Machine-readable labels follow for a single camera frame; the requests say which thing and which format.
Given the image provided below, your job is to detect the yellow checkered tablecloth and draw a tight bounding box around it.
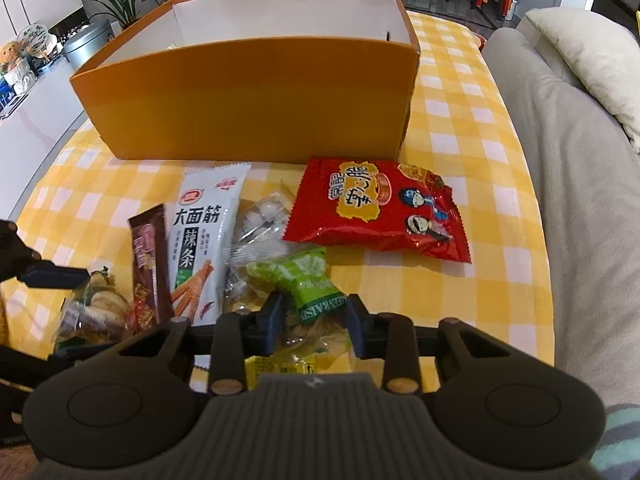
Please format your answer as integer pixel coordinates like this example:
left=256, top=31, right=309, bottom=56
left=0, top=10, right=556, bottom=376

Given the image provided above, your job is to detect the white spicy strip packet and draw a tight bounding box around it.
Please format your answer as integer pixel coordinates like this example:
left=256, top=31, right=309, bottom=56
left=170, top=161, right=251, bottom=323

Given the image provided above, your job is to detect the red snack packet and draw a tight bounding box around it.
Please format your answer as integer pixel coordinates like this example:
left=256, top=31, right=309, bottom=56
left=282, top=156, right=472, bottom=264

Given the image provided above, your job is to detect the green raisin packet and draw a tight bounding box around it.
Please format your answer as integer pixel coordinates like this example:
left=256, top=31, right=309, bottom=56
left=245, top=245, right=333, bottom=326

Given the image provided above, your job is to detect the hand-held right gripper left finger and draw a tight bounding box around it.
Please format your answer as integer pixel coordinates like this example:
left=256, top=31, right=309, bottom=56
left=117, top=291, right=287, bottom=396

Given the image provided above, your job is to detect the round painted fan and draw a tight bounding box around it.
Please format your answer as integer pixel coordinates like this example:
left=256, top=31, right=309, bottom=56
left=17, top=24, right=56, bottom=53

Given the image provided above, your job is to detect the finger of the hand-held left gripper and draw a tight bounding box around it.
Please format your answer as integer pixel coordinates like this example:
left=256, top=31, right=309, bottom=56
left=0, top=219, right=92, bottom=289
left=0, top=344, right=122, bottom=382

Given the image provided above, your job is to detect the teal striped clothing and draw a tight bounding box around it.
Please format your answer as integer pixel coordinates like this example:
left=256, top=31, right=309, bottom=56
left=592, top=390, right=640, bottom=480

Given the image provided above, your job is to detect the orange cardboard box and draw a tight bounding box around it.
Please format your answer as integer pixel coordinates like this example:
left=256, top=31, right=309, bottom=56
left=69, top=0, right=421, bottom=165

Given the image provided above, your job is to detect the basket of plush toys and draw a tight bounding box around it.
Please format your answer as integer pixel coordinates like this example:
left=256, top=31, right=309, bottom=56
left=0, top=40, right=37, bottom=96

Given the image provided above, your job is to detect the silver trash can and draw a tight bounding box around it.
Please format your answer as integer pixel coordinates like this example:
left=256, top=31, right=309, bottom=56
left=62, top=19, right=121, bottom=73

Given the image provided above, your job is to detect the clear packet of chips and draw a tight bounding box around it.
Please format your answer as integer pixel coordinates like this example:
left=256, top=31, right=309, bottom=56
left=52, top=266, right=136, bottom=348

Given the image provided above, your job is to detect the yellow snack packet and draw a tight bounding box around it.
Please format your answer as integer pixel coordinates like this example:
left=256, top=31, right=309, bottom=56
left=244, top=320, right=351, bottom=376

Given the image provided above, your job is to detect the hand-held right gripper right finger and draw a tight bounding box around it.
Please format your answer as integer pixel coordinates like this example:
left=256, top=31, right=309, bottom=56
left=345, top=294, right=506, bottom=393

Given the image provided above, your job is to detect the brown snack bar packet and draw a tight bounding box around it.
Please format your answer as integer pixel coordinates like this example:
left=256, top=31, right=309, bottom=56
left=127, top=203, right=176, bottom=333

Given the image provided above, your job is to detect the clear packet of white balls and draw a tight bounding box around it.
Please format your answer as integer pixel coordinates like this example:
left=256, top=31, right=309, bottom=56
left=222, top=180, right=296, bottom=311

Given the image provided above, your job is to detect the cream pillow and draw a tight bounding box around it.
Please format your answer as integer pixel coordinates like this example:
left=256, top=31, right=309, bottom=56
left=515, top=7, right=640, bottom=156

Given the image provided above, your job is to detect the grey sofa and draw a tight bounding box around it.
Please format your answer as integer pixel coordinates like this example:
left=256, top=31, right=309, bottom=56
left=482, top=7, right=640, bottom=411

